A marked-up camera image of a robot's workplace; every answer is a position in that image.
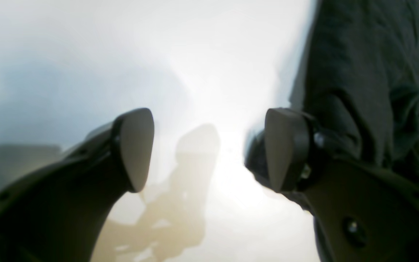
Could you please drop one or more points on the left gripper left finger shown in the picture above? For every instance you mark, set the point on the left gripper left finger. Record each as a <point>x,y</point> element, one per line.
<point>55,214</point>

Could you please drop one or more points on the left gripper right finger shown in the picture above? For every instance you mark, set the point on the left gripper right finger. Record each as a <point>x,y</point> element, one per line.
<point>366,213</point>

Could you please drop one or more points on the black t-shirt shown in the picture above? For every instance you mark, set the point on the black t-shirt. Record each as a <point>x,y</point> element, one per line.
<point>360,84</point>

